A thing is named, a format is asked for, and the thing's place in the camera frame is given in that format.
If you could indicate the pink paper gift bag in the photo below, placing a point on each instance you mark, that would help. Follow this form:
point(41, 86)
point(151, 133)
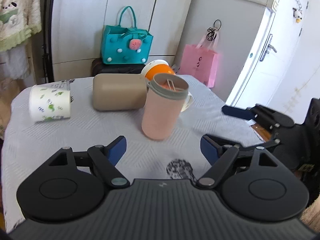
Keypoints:
point(201, 61)

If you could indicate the black suitcase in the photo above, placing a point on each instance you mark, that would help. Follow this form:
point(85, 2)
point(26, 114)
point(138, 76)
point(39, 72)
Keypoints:
point(98, 67)

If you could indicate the black mirror frame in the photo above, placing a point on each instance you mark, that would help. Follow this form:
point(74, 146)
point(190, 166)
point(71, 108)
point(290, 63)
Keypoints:
point(47, 60)

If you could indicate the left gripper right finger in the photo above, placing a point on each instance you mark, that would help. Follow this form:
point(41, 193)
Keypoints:
point(221, 159)

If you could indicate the white green-patterned paper cup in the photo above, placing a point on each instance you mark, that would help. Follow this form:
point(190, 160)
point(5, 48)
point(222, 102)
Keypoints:
point(49, 103)

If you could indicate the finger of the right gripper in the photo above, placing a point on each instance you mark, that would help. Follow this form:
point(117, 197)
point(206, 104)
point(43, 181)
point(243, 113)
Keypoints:
point(264, 116)
point(235, 144)

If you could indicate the grey patterned tablecloth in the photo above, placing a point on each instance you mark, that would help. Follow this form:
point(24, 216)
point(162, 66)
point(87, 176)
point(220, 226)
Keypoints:
point(28, 144)

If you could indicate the panda plush door ornament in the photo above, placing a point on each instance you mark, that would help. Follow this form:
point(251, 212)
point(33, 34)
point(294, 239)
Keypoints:
point(297, 14)

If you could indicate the teal felt handbag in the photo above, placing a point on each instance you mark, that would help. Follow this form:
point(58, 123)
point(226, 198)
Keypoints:
point(125, 45)

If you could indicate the white wardrobe cabinet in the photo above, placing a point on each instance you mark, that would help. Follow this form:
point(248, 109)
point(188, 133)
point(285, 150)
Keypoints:
point(77, 28)

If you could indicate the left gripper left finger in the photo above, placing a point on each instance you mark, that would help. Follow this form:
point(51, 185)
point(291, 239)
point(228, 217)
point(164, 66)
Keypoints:
point(104, 160)

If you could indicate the white green fluffy robe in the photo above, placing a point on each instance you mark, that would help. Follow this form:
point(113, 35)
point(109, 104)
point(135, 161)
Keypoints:
point(20, 19)

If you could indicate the pink cup with grey rim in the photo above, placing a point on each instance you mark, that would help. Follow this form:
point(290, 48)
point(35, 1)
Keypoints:
point(164, 101)

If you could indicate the white door with handle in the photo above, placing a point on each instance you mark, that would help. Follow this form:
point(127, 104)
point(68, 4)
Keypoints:
point(271, 55)

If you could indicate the cream fluffy sleeve forearm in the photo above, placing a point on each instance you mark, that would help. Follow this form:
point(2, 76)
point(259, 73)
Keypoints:
point(311, 215)

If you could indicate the beige cylindrical cup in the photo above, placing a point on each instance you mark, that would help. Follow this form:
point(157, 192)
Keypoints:
point(119, 92)

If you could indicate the orange paper cup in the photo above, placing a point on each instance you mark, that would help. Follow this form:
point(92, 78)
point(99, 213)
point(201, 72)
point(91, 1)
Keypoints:
point(161, 66)

